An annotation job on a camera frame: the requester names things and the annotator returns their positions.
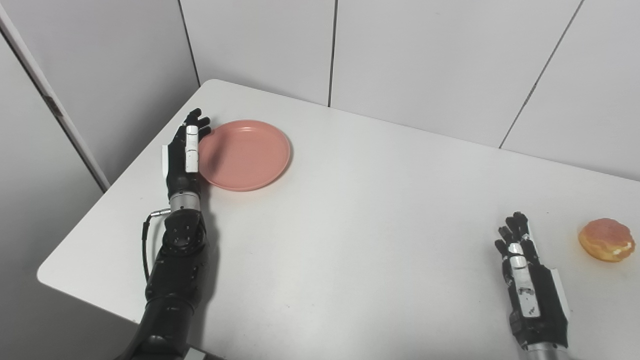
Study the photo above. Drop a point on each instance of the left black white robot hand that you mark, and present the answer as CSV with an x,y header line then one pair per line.
x,y
182,160

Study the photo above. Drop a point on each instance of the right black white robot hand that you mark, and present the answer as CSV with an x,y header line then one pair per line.
x,y
532,295

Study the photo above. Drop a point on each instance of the pink round plate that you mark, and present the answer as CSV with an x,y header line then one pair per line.
x,y
246,155

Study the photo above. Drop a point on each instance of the cream puff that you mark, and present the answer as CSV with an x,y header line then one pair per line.
x,y
606,239

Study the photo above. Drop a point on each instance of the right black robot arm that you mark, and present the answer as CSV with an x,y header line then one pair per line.
x,y
545,352

